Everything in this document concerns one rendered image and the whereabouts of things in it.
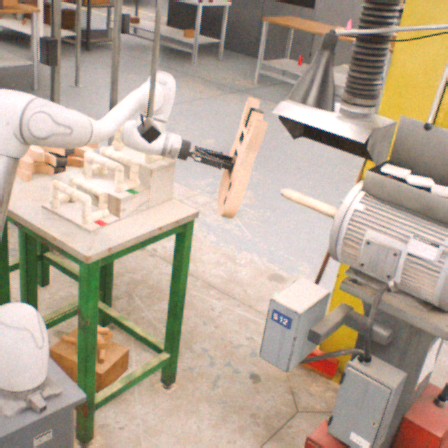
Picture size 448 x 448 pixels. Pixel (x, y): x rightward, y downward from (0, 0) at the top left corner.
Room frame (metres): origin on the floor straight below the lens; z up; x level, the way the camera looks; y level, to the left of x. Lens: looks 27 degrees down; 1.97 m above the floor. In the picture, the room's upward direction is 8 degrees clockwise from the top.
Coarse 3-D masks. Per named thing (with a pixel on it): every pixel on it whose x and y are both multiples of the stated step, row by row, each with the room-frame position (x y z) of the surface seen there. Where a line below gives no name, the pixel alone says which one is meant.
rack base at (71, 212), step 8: (48, 208) 2.00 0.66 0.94; (64, 208) 2.01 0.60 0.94; (72, 208) 2.02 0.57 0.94; (80, 208) 2.03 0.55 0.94; (96, 208) 2.05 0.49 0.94; (64, 216) 1.95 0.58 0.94; (72, 216) 1.96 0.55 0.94; (80, 216) 1.97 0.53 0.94; (112, 216) 2.00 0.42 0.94; (80, 224) 1.91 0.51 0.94; (96, 224) 1.92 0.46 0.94
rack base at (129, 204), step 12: (96, 180) 2.13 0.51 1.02; (108, 180) 2.15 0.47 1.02; (84, 192) 2.10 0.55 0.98; (108, 192) 2.04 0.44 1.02; (144, 192) 2.11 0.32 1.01; (96, 204) 2.06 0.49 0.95; (108, 204) 2.03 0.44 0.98; (120, 204) 2.00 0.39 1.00; (132, 204) 2.05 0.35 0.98; (144, 204) 2.11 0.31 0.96; (120, 216) 2.00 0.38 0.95
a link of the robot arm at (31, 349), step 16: (16, 304) 1.33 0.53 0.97; (0, 320) 1.27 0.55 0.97; (16, 320) 1.27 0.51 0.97; (32, 320) 1.29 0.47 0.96; (0, 336) 1.24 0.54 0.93; (16, 336) 1.24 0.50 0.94; (32, 336) 1.27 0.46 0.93; (0, 352) 1.23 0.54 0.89; (16, 352) 1.23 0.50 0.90; (32, 352) 1.25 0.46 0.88; (48, 352) 1.32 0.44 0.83; (0, 368) 1.23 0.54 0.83; (16, 368) 1.23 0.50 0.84; (32, 368) 1.25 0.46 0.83; (0, 384) 1.23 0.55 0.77; (16, 384) 1.23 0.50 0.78; (32, 384) 1.25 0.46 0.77
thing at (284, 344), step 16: (288, 288) 1.39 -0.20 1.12; (304, 288) 1.40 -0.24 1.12; (320, 288) 1.41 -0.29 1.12; (272, 304) 1.32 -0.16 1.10; (288, 304) 1.31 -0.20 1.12; (304, 304) 1.32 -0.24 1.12; (320, 304) 1.36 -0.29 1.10; (272, 320) 1.32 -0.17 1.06; (288, 320) 1.29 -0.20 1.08; (304, 320) 1.30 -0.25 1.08; (320, 320) 1.38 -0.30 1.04; (272, 336) 1.31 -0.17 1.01; (288, 336) 1.28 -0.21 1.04; (304, 336) 1.32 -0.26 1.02; (272, 352) 1.31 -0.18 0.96; (288, 352) 1.28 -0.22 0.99; (304, 352) 1.34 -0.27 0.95; (336, 352) 1.37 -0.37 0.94; (352, 352) 1.36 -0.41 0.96; (288, 368) 1.28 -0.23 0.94
